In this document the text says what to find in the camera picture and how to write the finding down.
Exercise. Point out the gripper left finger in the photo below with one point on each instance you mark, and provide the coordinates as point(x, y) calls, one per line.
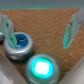
point(9, 33)

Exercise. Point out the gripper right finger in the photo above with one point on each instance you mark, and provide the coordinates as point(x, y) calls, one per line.
point(71, 30)

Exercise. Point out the blue button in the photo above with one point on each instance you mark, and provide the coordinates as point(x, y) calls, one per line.
point(22, 45)

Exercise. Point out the wooden drawer box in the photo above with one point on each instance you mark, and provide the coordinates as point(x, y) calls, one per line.
point(43, 30)

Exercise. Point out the green button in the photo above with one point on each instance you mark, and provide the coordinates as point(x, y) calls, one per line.
point(42, 68)

